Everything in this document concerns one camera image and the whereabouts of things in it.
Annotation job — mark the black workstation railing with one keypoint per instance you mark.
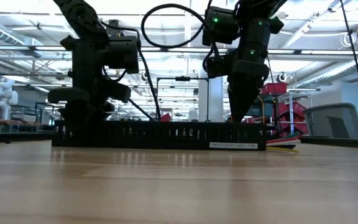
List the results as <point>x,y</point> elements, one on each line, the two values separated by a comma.
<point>42,109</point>

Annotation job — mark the red bin stack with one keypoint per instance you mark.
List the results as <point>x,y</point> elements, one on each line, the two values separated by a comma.
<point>291,118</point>

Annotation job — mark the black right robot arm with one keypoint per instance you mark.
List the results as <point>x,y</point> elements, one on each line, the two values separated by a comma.
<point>253,12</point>

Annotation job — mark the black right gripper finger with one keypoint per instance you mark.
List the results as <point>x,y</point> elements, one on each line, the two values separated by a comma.
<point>247,99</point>
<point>232,102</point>

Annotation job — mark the grey office chair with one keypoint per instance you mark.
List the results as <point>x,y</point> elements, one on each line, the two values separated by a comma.
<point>334,121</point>

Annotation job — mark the dark monitor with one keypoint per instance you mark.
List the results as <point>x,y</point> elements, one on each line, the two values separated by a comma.
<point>259,109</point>

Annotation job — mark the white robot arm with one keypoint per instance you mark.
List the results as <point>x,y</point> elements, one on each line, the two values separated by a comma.
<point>3,96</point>

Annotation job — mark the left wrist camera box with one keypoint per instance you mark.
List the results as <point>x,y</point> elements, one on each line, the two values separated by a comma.
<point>121,54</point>

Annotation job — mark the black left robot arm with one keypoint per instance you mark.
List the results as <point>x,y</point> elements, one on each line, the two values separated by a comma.
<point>82,18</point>

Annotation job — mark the red storage bin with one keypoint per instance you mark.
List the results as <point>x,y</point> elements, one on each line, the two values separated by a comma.
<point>273,88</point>

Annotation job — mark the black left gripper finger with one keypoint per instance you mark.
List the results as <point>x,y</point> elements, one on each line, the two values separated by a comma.
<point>76,115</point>
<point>104,109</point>

